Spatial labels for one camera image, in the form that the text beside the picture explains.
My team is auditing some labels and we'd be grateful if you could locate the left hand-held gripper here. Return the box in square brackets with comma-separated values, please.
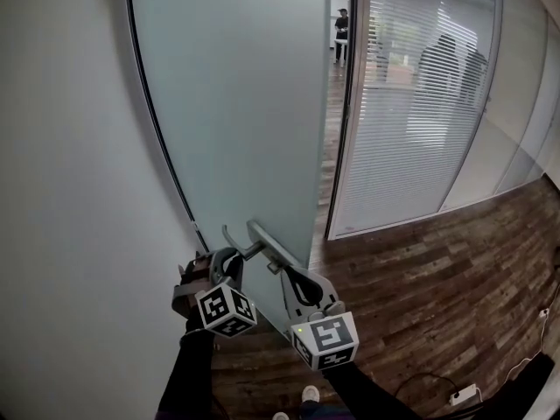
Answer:
[170, 246, 259, 339]

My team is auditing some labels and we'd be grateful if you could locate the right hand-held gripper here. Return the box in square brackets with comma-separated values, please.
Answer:
[279, 266, 361, 372]

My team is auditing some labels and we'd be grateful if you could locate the silver door lever handle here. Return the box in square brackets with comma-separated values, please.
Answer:
[220, 219, 307, 277]

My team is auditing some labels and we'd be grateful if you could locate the frosted glass door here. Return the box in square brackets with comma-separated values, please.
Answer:
[124, 0, 333, 337]

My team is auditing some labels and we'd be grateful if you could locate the person's right forearm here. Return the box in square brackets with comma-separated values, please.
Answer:
[325, 360, 424, 420]

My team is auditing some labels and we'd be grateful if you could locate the person's left forearm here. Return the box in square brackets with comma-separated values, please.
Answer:
[155, 319, 216, 420]

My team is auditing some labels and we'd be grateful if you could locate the person's left hand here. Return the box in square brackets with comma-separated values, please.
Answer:
[177, 255, 212, 296]

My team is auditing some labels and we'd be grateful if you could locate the person's right leg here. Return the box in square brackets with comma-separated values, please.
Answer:
[299, 400, 327, 420]

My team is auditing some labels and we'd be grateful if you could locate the glass partition panel with blinds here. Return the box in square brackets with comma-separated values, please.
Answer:
[334, 0, 502, 238]
[496, 10, 560, 194]
[439, 0, 550, 212]

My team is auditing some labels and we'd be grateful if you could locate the white power strip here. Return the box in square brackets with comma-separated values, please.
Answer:
[449, 383, 480, 407]

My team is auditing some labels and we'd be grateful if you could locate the black power cable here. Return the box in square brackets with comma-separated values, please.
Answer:
[393, 372, 457, 410]

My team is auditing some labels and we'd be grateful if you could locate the white power cable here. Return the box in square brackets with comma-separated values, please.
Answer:
[475, 313, 549, 404]

